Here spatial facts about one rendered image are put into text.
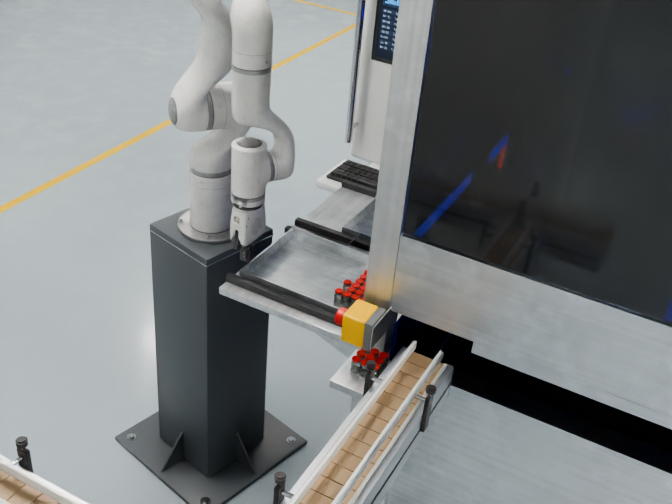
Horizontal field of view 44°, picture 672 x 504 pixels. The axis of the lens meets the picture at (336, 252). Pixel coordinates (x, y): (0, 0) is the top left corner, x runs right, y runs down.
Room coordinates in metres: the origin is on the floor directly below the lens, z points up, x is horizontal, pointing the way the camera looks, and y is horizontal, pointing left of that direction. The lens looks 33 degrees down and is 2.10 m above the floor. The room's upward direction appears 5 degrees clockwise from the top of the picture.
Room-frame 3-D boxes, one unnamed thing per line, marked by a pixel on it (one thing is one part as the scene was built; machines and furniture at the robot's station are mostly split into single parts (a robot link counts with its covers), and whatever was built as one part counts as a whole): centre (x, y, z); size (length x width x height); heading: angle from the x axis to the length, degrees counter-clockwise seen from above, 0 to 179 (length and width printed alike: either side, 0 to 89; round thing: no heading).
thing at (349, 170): (2.45, -0.15, 0.82); 0.40 x 0.14 x 0.02; 63
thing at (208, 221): (2.02, 0.36, 0.95); 0.19 x 0.19 x 0.18
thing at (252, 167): (1.79, 0.23, 1.18); 0.09 x 0.08 x 0.13; 120
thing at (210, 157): (2.03, 0.33, 1.16); 0.19 x 0.12 x 0.24; 120
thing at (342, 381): (1.42, -0.10, 0.87); 0.14 x 0.13 x 0.02; 65
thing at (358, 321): (1.45, -0.07, 0.99); 0.08 x 0.07 x 0.07; 65
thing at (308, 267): (1.77, 0.03, 0.90); 0.34 x 0.26 x 0.04; 64
